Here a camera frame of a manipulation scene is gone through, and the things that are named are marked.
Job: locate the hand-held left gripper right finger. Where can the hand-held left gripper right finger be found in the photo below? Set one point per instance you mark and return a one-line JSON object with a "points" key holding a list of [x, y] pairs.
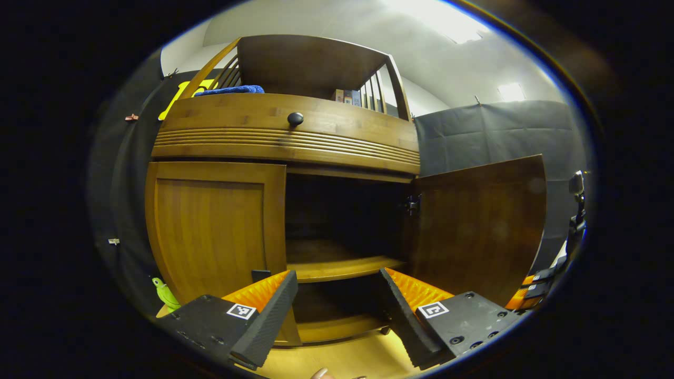
{"points": [[403, 321]]}

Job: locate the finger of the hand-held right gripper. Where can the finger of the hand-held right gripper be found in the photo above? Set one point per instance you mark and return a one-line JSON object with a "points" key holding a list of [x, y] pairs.
{"points": [[544, 274], [537, 291]]}

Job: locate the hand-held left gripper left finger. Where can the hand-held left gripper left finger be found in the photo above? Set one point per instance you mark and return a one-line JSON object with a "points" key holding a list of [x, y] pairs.
{"points": [[268, 321]]}

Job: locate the wooden cabinet door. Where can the wooden cabinet door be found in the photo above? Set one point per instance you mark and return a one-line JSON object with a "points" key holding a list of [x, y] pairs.
{"points": [[474, 226], [210, 231]]}

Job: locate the metal door hinge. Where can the metal door hinge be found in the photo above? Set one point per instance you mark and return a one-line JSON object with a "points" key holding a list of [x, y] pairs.
{"points": [[412, 205]]}

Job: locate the wooden cabinet drawer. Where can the wooden cabinet drawer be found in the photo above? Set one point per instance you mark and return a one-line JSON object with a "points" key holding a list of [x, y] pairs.
{"points": [[237, 116]]}

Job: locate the wooden inner shelf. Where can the wooden inner shelf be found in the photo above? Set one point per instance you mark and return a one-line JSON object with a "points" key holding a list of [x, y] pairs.
{"points": [[342, 263]]}

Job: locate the black backdrop cloth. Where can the black backdrop cloth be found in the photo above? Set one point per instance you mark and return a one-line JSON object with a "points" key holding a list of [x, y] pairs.
{"points": [[500, 131]]}

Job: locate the green toy frog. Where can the green toy frog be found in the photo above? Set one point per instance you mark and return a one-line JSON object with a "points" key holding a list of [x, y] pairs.
{"points": [[166, 296]]}

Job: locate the small ceiling light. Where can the small ceiling light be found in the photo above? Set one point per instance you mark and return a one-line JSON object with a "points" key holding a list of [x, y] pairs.
{"points": [[511, 92]]}

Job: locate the black round drawer knob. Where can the black round drawer knob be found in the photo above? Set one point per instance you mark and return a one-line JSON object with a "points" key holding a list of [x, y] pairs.
{"points": [[295, 119]]}

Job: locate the large ceiling light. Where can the large ceiling light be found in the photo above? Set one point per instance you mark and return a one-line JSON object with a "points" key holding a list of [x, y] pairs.
{"points": [[447, 21]]}

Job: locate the pale blue book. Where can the pale blue book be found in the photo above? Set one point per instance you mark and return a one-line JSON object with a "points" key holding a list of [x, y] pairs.
{"points": [[356, 98]]}

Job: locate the blue folded towel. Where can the blue folded towel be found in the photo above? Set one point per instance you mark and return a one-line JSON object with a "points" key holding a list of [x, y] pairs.
{"points": [[237, 89]]}

